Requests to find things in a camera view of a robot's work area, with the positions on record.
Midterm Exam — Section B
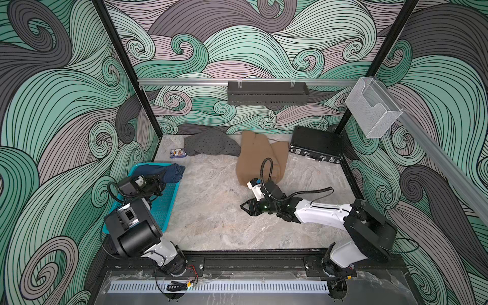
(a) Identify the white slotted cable duct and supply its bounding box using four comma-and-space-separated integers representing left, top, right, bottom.
107, 280, 329, 294

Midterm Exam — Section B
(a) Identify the black corner post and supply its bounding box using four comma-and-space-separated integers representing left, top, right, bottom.
334, 0, 419, 135
91, 0, 163, 142

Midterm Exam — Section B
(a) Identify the small playing card box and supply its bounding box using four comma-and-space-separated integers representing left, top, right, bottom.
170, 148, 187, 159

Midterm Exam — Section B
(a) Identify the aluminium rail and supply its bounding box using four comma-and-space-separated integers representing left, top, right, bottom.
377, 81, 487, 223
138, 78, 358, 86

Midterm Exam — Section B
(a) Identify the black hard case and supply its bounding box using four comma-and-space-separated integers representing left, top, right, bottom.
289, 126, 343, 164

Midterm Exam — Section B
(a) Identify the black left corner post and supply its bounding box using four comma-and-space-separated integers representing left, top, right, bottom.
91, 0, 163, 142

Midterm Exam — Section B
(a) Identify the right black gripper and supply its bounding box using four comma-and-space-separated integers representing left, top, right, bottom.
239, 196, 280, 217

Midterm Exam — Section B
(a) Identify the black right corner post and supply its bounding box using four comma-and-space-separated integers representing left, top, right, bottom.
334, 0, 419, 135

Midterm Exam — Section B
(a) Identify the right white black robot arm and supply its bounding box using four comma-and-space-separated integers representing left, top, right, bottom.
240, 158, 398, 280

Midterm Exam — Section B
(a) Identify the tan brown skirt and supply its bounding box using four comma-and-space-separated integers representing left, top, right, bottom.
236, 131, 289, 186

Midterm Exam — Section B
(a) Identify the blue denim skirt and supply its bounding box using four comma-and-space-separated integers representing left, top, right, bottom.
151, 163, 186, 183

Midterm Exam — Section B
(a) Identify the grey dotted skirt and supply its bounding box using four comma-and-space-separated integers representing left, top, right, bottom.
184, 129, 241, 157

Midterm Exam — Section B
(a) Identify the black perforated wall shelf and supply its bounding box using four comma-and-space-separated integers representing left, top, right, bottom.
227, 82, 310, 107

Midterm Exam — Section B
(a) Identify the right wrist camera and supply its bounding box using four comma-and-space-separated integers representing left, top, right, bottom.
247, 179, 285, 201

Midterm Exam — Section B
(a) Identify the clear plastic wall bin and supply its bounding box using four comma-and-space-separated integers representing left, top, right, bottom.
346, 77, 403, 139

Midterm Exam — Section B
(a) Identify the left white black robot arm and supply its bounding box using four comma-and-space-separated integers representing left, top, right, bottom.
104, 175, 187, 277

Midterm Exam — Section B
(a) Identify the aluminium back rail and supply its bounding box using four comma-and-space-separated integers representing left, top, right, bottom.
138, 78, 358, 86

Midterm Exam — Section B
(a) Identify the aluminium right rail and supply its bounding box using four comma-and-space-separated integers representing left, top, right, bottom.
377, 81, 487, 223

